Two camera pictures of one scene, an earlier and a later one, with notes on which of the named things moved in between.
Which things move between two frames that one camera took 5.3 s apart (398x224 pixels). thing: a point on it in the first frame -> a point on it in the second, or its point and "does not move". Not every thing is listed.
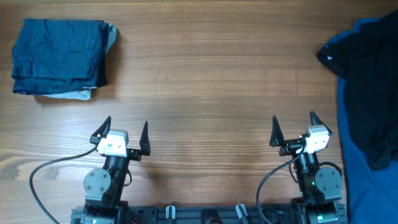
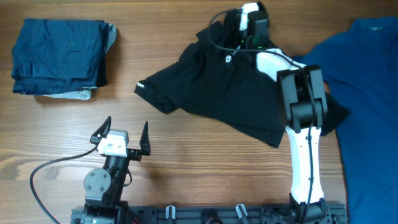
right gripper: [277, 138] -> [235, 32]
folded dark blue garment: [56, 56] does not move
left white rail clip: [173, 211] does not move
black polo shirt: [367, 57] -> [219, 82]
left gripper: [135, 154] does not move
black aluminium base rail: [208, 214] does not move
